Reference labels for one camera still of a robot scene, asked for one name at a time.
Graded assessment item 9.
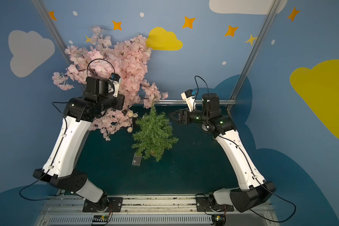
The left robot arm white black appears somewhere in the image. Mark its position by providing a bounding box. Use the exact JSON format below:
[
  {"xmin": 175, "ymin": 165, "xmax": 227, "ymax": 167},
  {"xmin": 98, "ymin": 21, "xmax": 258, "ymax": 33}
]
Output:
[{"xmin": 33, "ymin": 73, "xmax": 125, "ymax": 212}]

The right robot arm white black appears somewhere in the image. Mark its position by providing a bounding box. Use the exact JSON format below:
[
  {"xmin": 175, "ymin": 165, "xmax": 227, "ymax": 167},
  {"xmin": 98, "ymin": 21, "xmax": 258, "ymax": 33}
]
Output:
[{"xmin": 170, "ymin": 89, "xmax": 276, "ymax": 212}]

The small green christmas tree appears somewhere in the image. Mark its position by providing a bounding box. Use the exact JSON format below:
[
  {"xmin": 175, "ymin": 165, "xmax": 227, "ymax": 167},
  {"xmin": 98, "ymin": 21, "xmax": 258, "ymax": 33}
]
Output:
[{"xmin": 132, "ymin": 105, "xmax": 179, "ymax": 162}]

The pink cherry blossom tree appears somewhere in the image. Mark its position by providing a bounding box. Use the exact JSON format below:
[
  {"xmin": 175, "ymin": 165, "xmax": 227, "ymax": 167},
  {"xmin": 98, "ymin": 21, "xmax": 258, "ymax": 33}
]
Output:
[{"xmin": 52, "ymin": 26, "xmax": 169, "ymax": 141}]

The clear plastic battery box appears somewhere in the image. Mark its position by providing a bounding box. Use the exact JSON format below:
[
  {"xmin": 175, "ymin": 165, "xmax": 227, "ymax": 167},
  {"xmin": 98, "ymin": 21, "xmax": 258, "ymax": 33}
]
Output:
[{"xmin": 132, "ymin": 155, "xmax": 142, "ymax": 166}]

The right circuit board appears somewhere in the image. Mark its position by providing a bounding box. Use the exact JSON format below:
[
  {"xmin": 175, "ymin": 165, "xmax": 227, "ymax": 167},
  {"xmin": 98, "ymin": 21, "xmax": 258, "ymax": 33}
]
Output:
[{"xmin": 211, "ymin": 215, "xmax": 226, "ymax": 226}]

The circuit board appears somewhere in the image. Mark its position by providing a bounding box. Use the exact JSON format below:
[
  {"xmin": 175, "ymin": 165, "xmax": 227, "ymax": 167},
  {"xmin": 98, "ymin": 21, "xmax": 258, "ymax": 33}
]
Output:
[
  {"xmin": 91, "ymin": 215, "xmax": 109, "ymax": 226},
  {"xmin": 211, "ymin": 215, "xmax": 226, "ymax": 226}
]

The left circuit board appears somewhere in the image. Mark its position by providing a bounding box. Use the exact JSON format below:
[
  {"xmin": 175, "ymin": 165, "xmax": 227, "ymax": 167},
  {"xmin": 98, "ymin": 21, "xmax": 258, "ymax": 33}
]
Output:
[{"xmin": 91, "ymin": 215, "xmax": 109, "ymax": 226}]

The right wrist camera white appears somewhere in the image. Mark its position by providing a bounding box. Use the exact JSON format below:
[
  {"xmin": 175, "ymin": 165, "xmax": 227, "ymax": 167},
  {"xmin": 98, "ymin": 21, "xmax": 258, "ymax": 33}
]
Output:
[{"xmin": 181, "ymin": 89, "xmax": 197, "ymax": 112}]

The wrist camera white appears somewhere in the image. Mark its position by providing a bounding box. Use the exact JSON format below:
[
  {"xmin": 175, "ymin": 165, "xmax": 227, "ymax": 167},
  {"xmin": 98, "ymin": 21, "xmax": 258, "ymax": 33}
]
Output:
[
  {"xmin": 109, "ymin": 73, "xmax": 122, "ymax": 97},
  {"xmin": 181, "ymin": 89, "xmax": 197, "ymax": 112}
]

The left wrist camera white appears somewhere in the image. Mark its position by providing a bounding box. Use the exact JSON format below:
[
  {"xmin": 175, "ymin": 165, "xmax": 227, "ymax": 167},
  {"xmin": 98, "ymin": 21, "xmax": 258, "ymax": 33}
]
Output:
[{"xmin": 109, "ymin": 73, "xmax": 122, "ymax": 97}]

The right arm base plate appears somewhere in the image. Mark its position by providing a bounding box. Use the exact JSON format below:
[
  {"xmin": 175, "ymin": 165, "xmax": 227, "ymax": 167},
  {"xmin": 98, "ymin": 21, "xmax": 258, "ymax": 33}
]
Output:
[{"xmin": 195, "ymin": 195, "xmax": 234, "ymax": 212}]

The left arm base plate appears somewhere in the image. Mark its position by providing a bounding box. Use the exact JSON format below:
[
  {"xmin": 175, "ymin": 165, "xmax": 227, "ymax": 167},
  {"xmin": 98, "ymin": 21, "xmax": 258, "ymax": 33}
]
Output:
[{"xmin": 82, "ymin": 197, "xmax": 123, "ymax": 213}]

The front aluminium rail bed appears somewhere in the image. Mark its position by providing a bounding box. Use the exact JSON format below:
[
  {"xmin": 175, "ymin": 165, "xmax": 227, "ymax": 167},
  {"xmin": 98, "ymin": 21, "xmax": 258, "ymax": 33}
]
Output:
[{"xmin": 35, "ymin": 195, "xmax": 279, "ymax": 226}]

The aluminium frame left post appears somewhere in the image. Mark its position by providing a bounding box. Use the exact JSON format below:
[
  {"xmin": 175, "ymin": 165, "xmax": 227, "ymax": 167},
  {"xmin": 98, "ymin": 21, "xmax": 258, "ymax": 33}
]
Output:
[{"xmin": 31, "ymin": 0, "xmax": 96, "ymax": 99}]

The aluminium frame post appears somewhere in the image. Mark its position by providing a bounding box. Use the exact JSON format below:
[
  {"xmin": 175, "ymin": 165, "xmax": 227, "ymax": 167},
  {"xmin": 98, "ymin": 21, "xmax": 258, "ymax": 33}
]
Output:
[
  {"xmin": 31, "ymin": 0, "xmax": 96, "ymax": 99},
  {"xmin": 229, "ymin": 0, "xmax": 282, "ymax": 105}
]

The aluminium frame right post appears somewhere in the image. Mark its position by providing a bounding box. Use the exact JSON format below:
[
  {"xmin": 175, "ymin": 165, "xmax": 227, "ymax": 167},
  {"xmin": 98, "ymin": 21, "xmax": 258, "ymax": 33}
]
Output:
[{"xmin": 229, "ymin": 0, "xmax": 282, "ymax": 105}]

